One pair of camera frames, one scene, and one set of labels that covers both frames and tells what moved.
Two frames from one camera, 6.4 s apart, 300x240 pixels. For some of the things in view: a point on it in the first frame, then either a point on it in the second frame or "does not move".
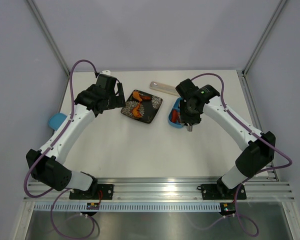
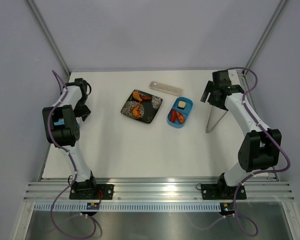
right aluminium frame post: x=280 y=5 does not move
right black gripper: x=194 y=120 -> x=210 y=88
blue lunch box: x=174 y=116 does not move
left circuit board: x=93 y=206 does not move
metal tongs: x=189 y=128 -> x=216 y=114
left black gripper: x=118 y=101 -> x=84 y=113
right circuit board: x=227 y=208 does not move
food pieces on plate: x=140 y=97 does not move
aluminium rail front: x=261 y=189 does not move
